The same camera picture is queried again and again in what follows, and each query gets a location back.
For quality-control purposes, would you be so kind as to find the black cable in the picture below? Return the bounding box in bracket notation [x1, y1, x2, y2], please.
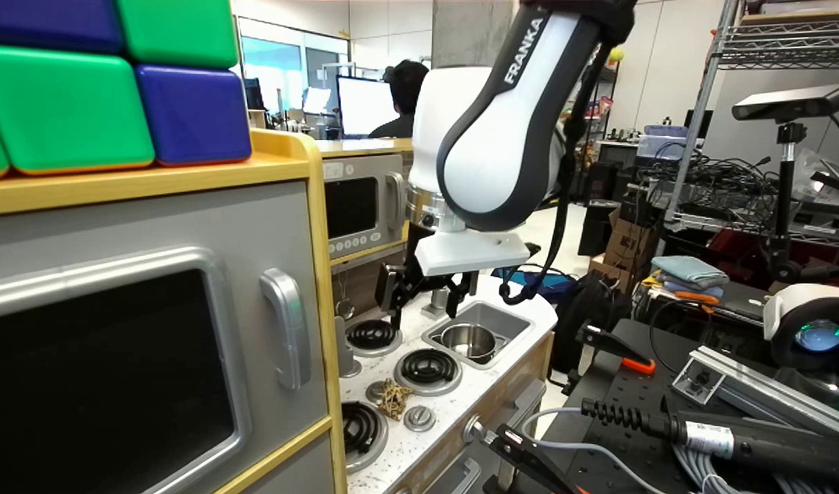
[581, 397, 839, 482]

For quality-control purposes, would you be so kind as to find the black coil burner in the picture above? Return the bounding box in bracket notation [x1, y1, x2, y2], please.
[342, 401, 390, 474]
[346, 318, 403, 358]
[394, 348, 462, 397]

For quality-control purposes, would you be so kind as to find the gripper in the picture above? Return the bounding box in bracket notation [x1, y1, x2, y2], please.
[390, 264, 480, 331]

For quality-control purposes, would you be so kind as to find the monitor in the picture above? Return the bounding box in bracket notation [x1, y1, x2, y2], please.
[336, 75, 399, 139]

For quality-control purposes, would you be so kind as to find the silver toy tap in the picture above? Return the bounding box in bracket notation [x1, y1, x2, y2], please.
[421, 287, 452, 320]

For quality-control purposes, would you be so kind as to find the large grey microwave door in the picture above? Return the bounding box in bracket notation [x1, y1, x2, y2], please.
[0, 246, 252, 494]

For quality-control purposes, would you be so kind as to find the grey oven door handle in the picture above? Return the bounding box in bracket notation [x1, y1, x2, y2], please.
[503, 379, 547, 440]

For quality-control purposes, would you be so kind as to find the small grey microwave door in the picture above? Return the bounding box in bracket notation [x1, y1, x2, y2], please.
[323, 154, 406, 260]

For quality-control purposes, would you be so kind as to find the stack of folded cloths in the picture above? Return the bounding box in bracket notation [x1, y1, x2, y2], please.
[650, 255, 731, 301]

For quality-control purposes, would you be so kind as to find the blue bag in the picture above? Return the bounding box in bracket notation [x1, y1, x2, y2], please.
[491, 265, 583, 304]

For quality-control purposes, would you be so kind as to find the metal wire shelf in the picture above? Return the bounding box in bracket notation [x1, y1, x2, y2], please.
[664, 0, 839, 249]

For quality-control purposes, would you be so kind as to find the black backpack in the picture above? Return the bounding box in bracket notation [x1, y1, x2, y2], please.
[548, 273, 634, 377]

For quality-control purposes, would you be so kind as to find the coil of grey cable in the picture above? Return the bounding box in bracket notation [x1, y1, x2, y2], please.
[672, 445, 839, 494]

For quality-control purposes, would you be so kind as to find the grey drawer handle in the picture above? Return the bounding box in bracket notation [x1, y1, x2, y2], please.
[441, 456, 483, 494]

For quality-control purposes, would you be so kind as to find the aluminium rail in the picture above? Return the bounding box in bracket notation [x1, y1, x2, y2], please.
[671, 346, 839, 440]

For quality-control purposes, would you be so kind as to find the spotted plush toy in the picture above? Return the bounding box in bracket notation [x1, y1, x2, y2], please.
[377, 379, 414, 421]

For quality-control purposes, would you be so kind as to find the grey toy sink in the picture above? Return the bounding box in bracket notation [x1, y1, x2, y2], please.
[422, 301, 534, 371]

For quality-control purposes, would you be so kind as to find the silver pot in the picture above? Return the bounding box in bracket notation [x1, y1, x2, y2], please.
[438, 323, 507, 365]

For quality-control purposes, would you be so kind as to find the blue plastic block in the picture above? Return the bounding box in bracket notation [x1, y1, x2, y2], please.
[0, 0, 124, 56]
[134, 64, 252, 167]

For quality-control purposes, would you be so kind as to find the window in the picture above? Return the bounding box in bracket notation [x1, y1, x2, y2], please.
[240, 34, 304, 115]

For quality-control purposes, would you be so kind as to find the large silver door handle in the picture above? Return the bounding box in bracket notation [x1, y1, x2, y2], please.
[259, 268, 312, 392]

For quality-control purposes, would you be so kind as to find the small silver door handle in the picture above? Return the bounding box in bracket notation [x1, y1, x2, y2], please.
[386, 172, 407, 231]

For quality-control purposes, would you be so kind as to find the clear plastic bin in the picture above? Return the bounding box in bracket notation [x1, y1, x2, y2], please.
[637, 124, 702, 161]

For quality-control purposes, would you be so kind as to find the black clamp with orange tip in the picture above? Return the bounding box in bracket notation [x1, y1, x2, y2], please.
[484, 423, 593, 494]
[576, 324, 657, 377]

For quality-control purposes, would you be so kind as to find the toy kitchen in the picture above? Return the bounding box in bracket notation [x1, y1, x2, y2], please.
[0, 129, 558, 494]

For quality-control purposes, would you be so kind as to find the silver oven knob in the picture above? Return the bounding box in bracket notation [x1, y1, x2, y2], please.
[462, 414, 490, 445]

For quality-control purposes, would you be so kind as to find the camera on mount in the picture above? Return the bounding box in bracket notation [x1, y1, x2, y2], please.
[731, 83, 839, 283]

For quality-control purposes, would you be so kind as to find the person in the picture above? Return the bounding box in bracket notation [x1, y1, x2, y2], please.
[369, 59, 431, 139]

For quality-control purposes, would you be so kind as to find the stack of cardboard boxes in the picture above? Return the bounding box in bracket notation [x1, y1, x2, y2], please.
[588, 204, 661, 294]

